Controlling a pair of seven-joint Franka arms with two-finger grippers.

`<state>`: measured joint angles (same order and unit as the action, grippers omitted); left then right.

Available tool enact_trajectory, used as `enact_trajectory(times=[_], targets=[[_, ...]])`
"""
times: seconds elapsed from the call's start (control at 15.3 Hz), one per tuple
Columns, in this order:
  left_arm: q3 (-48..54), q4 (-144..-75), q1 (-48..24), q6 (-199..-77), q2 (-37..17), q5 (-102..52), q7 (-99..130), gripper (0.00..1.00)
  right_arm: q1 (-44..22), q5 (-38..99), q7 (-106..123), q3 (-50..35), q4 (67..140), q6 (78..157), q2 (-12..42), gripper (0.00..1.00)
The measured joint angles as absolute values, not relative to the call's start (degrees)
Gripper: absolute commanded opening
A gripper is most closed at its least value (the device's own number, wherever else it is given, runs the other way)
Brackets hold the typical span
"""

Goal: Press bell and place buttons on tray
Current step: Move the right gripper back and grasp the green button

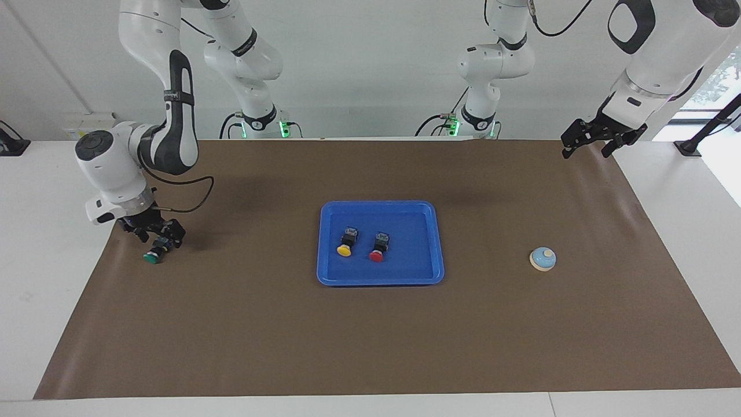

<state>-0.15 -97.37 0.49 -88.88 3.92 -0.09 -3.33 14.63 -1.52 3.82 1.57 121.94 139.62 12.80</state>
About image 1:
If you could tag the window with green foliage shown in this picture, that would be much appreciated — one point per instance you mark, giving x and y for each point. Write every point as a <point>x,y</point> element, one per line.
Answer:
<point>718,81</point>

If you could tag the brown table mat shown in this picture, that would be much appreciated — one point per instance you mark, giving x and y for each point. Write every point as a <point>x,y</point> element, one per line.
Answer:
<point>370,347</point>

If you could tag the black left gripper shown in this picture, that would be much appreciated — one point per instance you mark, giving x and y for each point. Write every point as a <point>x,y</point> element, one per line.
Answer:
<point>608,128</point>

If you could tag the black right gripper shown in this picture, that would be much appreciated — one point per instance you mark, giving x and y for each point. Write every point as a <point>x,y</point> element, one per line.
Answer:
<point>151,221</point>

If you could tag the green cap push button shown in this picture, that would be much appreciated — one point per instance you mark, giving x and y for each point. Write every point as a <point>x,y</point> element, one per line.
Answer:
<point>153,258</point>

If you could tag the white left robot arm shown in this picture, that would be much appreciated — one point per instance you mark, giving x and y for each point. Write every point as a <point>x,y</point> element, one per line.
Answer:
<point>666,52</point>

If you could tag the light blue service bell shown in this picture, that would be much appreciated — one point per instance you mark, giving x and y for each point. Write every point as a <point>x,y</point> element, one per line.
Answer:
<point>543,259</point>

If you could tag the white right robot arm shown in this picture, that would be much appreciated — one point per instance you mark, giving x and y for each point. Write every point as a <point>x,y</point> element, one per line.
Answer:
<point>110,168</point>

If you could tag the yellow cap push button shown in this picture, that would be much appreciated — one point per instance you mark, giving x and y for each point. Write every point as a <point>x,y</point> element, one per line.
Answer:
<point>346,246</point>

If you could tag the blue plastic tray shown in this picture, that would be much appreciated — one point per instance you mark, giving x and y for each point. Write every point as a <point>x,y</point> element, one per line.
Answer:
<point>417,266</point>

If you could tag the white wall socket box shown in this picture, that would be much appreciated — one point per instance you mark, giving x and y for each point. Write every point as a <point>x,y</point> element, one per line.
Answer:
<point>87,124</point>

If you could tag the red cap push button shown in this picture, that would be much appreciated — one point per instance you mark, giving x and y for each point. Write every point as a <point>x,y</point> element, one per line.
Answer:
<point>378,252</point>

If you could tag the black camera stand base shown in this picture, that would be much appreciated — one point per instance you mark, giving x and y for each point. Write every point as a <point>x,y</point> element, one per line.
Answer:
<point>700,136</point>
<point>13,145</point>

